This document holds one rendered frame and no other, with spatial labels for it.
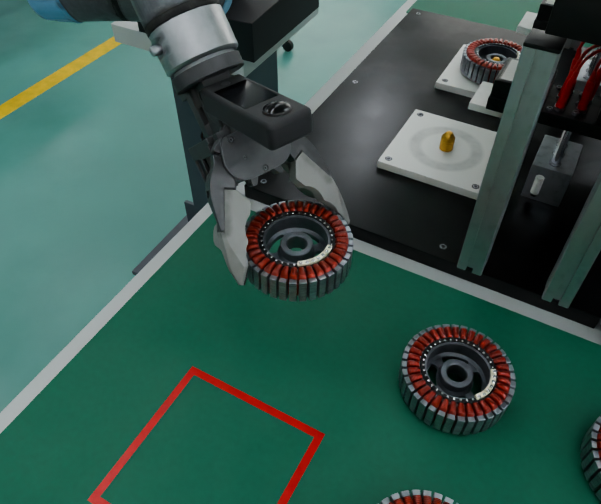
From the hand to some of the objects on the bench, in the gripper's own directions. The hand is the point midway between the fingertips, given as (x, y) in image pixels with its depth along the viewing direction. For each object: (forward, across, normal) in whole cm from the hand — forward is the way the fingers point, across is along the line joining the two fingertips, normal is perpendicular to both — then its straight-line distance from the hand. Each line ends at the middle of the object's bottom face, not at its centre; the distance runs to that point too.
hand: (300, 251), depth 57 cm
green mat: (+30, +5, +17) cm, 35 cm away
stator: (-6, -56, -21) cm, 60 cm away
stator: (+31, -14, +18) cm, 38 cm away
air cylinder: (+4, -62, -12) cm, 63 cm away
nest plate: (-4, -56, -22) cm, 60 cm away
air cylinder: (+10, -40, -4) cm, 41 cm away
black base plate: (+1, -45, -18) cm, 49 cm away
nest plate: (+1, -34, -14) cm, 37 cm away
